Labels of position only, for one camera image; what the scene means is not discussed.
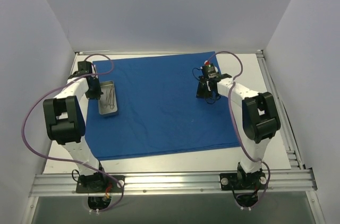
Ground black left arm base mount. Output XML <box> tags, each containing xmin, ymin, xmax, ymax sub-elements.
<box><xmin>75</xmin><ymin>173</ymin><xmax>125</xmax><ymax>194</ymax></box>

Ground blue surgical cloth wrap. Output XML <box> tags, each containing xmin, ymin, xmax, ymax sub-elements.
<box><xmin>85</xmin><ymin>52</ymin><xmax>239</xmax><ymax>160</ymax></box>

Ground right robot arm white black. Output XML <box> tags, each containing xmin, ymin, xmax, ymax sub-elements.
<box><xmin>196</xmin><ymin>62</ymin><xmax>281</xmax><ymax>188</ymax></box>

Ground aluminium back frame rail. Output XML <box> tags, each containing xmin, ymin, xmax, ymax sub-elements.
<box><xmin>74</xmin><ymin>49</ymin><xmax>264</xmax><ymax>55</ymax></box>

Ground steel ring-handled forceps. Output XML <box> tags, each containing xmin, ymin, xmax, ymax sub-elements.
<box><xmin>104</xmin><ymin>87</ymin><xmax>114</xmax><ymax>109</ymax></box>

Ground stainless steel tray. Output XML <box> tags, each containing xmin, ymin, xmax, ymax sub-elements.
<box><xmin>98</xmin><ymin>81</ymin><xmax>118</xmax><ymax>117</ymax></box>

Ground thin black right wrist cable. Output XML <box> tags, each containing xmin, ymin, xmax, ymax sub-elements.
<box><xmin>192</xmin><ymin>67</ymin><xmax>222</xmax><ymax>105</ymax></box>

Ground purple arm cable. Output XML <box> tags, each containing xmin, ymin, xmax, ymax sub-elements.
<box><xmin>204</xmin><ymin>50</ymin><xmax>271</xmax><ymax>209</ymax></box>
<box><xmin>21</xmin><ymin>53</ymin><xmax>125</xmax><ymax>213</ymax></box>

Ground aluminium front frame rail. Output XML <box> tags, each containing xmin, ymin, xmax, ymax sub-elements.
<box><xmin>30</xmin><ymin>169</ymin><xmax>317</xmax><ymax>196</ymax></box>

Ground aluminium frame rail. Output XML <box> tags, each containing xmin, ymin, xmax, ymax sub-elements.
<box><xmin>256</xmin><ymin>50</ymin><xmax>305</xmax><ymax>169</ymax></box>
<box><xmin>74</xmin><ymin>49</ymin><xmax>264</xmax><ymax>55</ymax></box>
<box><xmin>30</xmin><ymin>169</ymin><xmax>317</xmax><ymax>196</ymax></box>

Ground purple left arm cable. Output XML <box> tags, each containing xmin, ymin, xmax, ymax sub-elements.
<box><xmin>21</xmin><ymin>53</ymin><xmax>125</xmax><ymax>213</ymax></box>

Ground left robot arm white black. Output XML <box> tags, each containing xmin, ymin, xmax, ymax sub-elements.
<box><xmin>43</xmin><ymin>61</ymin><xmax>107</xmax><ymax>192</ymax></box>

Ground aluminium right frame rail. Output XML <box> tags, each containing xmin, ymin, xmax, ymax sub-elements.
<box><xmin>256</xmin><ymin>50</ymin><xmax>305</xmax><ymax>169</ymax></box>

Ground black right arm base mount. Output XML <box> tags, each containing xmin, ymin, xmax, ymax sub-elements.
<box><xmin>219</xmin><ymin>173</ymin><xmax>267</xmax><ymax>191</ymax></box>

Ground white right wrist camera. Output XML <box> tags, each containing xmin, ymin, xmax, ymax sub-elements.
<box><xmin>202</xmin><ymin>61</ymin><xmax>218</xmax><ymax>76</ymax></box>

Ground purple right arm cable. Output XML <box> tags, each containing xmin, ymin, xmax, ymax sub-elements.
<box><xmin>204</xmin><ymin>50</ymin><xmax>271</xmax><ymax>209</ymax></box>

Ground steel ring-handled scissors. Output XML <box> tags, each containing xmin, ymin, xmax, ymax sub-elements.
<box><xmin>107</xmin><ymin>86</ymin><xmax>115</xmax><ymax>109</ymax></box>

